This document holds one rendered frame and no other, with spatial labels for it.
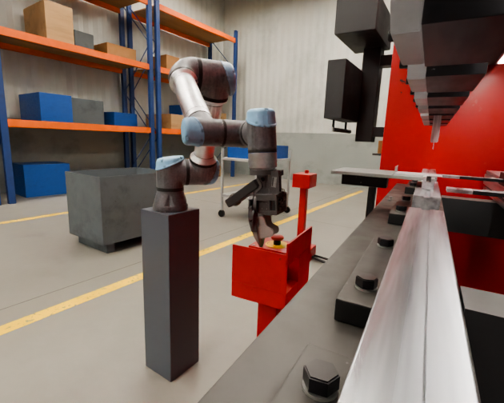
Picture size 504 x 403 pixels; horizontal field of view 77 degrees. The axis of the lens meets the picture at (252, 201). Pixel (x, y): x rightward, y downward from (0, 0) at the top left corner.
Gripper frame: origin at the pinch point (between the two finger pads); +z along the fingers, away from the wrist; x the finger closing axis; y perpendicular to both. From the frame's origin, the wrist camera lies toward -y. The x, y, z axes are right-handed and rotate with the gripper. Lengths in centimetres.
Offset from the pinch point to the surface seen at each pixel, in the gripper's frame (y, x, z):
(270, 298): 5.4, -5.0, 13.4
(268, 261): 5.0, -4.9, 3.2
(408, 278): 38, -45, -13
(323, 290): 26.4, -32.3, -4.1
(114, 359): -91, 19, 74
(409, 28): 37, -48, -34
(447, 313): 40, -50, -12
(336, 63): -9, 136, -77
